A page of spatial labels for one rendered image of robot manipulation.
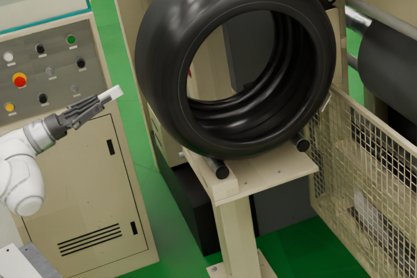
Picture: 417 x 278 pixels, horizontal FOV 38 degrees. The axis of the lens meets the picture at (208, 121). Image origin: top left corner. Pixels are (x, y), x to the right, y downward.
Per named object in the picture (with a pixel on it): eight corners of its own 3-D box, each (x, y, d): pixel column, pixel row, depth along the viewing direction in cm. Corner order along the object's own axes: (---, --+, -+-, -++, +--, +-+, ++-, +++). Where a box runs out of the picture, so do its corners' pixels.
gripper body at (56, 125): (43, 126, 169) (72, 110, 170) (41, 114, 176) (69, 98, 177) (58, 146, 173) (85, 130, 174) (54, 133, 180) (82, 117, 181)
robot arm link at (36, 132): (22, 121, 176) (40, 111, 176) (39, 144, 181) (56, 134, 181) (24, 135, 168) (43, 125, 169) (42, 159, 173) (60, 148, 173)
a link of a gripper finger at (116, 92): (97, 97, 175) (98, 98, 175) (118, 85, 176) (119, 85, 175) (102, 105, 177) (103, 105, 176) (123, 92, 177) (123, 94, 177)
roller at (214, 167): (182, 121, 215) (194, 117, 216) (185, 131, 218) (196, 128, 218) (215, 170, 186) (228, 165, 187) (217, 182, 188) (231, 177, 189)
